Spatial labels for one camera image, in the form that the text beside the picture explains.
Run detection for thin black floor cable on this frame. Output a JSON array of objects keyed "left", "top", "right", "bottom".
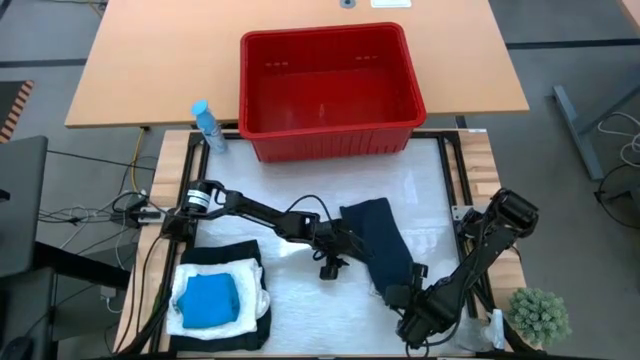
[{"left": 47, "top": 148, "right": 157, "bottom": 171}]

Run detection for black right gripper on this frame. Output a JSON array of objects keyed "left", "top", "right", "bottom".
[{"left": 383, "top": 283, "right": 454, "bottom": 346}]

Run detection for orange wooden desk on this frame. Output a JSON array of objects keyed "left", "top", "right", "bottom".
[
  {"left": 617, "top": 0, "right": 640, "bottom": 29},
  {"left": 64, "top": 0, "right": 530, "bottom": 129}
]

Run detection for black side desk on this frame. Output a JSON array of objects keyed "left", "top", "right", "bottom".
[{"left": 0, "top": 242, "right": 131, "bottom": 360}]

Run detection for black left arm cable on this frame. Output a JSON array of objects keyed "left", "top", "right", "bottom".
[{"left": 285, "top": 193, "right": 334, "bottom": 224}]

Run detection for small green potted plant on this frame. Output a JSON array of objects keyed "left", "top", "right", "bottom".
[{"left": 507, "top": 287, "right": 572, "bottom": 350}]

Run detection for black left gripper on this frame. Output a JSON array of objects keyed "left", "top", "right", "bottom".
[{"left": 314, "top": 222, "right": 371, "bottom": 280}]

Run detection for blue garment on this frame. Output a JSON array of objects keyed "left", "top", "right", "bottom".
[{"left": 177, "top": 272, "right": 241, "bottom": 330}]

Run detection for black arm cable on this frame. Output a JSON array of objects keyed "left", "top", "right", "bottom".
[
  {"left": 285, "top": 193, "right": 334, "bottom": 224},
  {"left": 403, "top": 324, "right": 467, "bottom": 359}
]

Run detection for clear spray bottle white trigger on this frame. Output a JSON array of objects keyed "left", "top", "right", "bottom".
[{"left": 452, "top": 309, "right": 505, "bottom": 353}]

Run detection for grey cable bundle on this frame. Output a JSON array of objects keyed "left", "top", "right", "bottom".
[{"left": 37, "top": 202, "right": 146, "bottom": 226}]

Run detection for grey metal desk leg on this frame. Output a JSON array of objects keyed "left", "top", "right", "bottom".
[{"left": 552, "top": 84, "right": 640, "bottom": 182}]

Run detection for yellow floor cable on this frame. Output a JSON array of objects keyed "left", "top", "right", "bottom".
[{"left": 130, "top": 128, "right": 146, "bottom": 194}]

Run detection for black computer mouse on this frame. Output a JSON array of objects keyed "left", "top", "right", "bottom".
[{"left": 0, "top": 335, "right": 34, "bottom": 360}]

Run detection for red plastic laundry bin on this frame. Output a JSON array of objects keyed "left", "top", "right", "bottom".
[{"left": 238, "top": 22, "right": 428, "bottom": 164}]

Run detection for black metal table frame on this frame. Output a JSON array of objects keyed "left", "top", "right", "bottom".
[{"left": 117, "top": 128, "right": 551, "bottom": 360}]

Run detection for dark navy garment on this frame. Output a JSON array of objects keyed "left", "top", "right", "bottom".
[{"left": 339, "top": 197, "right": 416, "bottom": 301}]

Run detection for white garment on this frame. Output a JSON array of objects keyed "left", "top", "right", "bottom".
[{"left": 165, "top": 258, "right": 271, "bottom": 341}]

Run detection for blue air freshener spray bottle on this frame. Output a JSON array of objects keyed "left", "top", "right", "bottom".
[{"left": 191, "top": 99, "right": 230, "bottom": 155}]

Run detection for white floor cable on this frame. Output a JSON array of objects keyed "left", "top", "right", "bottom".
[{"left": 597, "top": 110, "right": 640, "bottom": 169}]

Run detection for black looped floor cable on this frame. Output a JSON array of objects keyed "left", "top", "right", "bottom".
[{"left": 593, "top": 164, "right": 640, "bottom": 230}]

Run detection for dark denim jeans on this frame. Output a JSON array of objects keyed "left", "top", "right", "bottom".
[{"left": 169, "top": 239, "right": 273, "bottom": 352}]

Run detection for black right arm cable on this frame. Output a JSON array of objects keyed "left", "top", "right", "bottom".
[{"left": 403, "top": 324, "right": 467, "bottom": 359}]

